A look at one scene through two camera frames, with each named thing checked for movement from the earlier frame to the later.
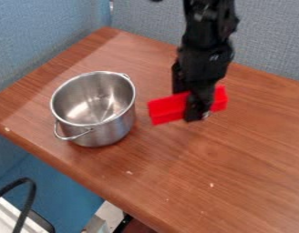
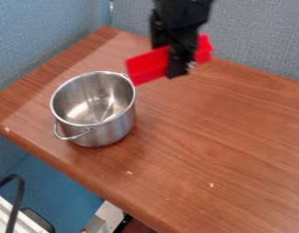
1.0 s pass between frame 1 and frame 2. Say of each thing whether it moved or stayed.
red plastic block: moved
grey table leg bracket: stayed
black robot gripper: moved
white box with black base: stayed
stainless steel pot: stayed
